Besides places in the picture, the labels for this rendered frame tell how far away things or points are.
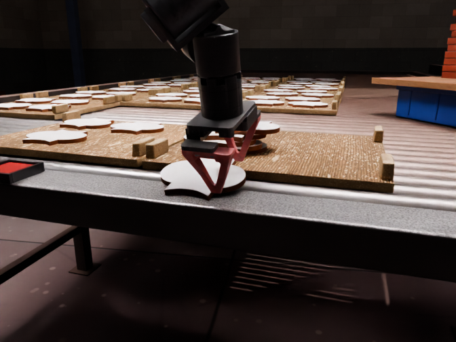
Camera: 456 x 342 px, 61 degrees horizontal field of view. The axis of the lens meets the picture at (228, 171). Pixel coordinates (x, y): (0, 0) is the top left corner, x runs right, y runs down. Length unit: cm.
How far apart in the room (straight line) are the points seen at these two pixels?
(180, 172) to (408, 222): 33
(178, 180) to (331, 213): 23
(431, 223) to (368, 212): 7
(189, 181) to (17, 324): 153
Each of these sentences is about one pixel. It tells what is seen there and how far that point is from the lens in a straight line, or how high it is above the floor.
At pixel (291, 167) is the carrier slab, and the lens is 64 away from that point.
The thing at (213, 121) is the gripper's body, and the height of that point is 103.
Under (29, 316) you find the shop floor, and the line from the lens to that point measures 203.
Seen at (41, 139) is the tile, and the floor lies 95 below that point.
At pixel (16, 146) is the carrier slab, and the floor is 94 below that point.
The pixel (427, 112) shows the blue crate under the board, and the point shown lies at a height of 95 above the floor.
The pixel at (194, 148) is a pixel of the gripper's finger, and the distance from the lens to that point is 48.
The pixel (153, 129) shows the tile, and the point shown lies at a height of 95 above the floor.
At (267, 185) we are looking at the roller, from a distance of 60.
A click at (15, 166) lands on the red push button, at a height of 93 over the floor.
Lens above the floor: 111
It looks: 17 degrees down
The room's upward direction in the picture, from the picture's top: straight up
